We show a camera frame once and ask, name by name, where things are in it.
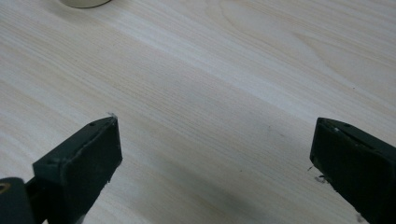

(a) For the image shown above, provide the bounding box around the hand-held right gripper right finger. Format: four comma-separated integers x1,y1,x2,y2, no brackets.
309,117,396,224

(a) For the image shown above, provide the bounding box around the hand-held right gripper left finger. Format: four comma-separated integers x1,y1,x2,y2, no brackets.
24,116,123,224

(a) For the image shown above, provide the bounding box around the round beige object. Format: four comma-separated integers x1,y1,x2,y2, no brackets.
59,0,112,9

